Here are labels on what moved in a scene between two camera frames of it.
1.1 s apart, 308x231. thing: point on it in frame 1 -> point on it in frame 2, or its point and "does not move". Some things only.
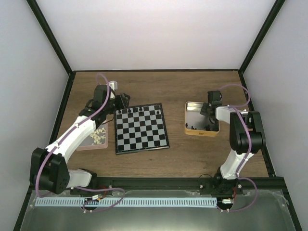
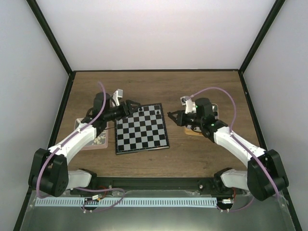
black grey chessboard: [140, 128] does not move
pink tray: [98, 139] does not move
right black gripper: [203, 111] -> [180, 121]
